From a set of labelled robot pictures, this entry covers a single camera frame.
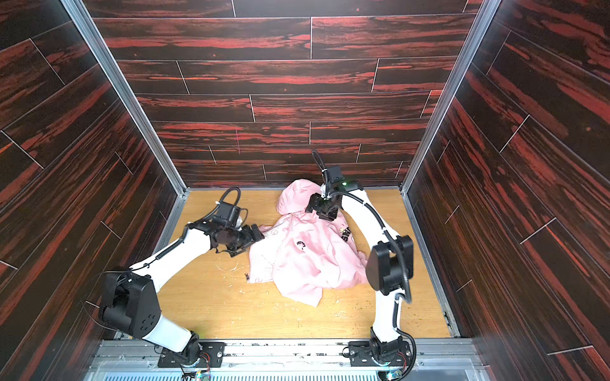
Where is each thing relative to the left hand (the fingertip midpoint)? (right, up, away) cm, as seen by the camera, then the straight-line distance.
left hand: (260, 241), depth 87 cm
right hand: (+21, +12, +3) cm, 24 cm away
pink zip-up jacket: (+16, -5, +5) cm, 18 cm away
